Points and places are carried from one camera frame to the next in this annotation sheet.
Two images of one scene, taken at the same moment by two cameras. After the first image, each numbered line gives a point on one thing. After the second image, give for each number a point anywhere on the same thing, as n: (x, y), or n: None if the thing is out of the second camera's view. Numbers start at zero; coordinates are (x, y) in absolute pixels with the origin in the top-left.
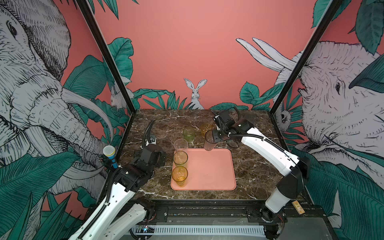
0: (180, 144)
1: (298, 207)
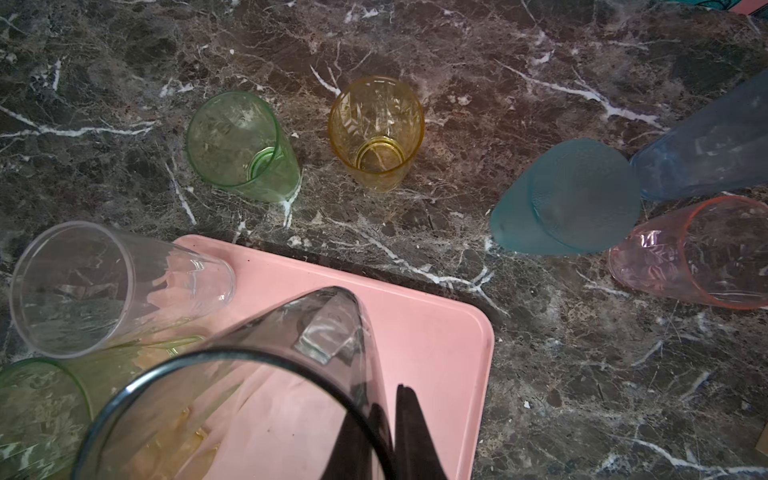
0: (82, 290)
1: None
